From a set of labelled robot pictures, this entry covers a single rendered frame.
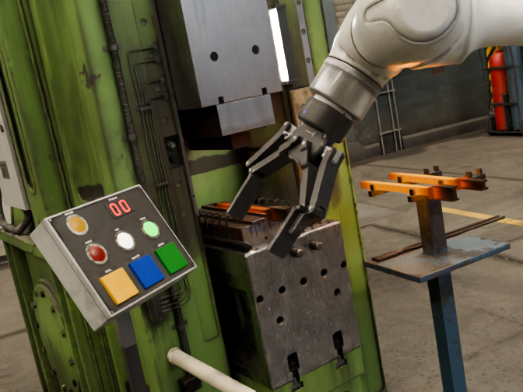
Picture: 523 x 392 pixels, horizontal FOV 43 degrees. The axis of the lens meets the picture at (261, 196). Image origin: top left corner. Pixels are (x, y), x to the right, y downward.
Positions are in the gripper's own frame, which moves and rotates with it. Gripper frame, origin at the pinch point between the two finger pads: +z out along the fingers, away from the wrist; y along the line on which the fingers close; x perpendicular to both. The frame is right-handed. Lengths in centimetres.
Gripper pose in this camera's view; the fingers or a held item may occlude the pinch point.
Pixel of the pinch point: (257, 227)
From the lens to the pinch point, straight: 95.7
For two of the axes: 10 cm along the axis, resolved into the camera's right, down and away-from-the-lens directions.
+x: -7.2, -4.0, -5.7
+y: -4.5, -3.5, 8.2
